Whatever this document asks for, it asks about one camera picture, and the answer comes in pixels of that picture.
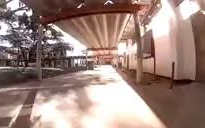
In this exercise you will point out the row of low buildings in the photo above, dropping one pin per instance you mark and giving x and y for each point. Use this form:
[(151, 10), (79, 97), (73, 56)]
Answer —
[(0, 55)]

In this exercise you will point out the grey concrete pavement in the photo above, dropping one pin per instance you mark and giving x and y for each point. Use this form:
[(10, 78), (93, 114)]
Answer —
[(90, 100)]

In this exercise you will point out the group of trees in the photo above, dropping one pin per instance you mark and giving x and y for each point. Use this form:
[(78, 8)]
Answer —
[(23, 30)]

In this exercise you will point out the white building with dark window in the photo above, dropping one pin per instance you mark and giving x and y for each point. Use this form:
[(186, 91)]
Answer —
[(185, 50)]

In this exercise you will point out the thin dark post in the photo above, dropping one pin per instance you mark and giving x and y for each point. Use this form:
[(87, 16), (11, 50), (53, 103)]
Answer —
[(172, 75)]

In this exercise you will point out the covered walkway canopy with posts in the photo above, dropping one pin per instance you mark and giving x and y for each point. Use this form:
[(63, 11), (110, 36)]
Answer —
[(96, 30)]

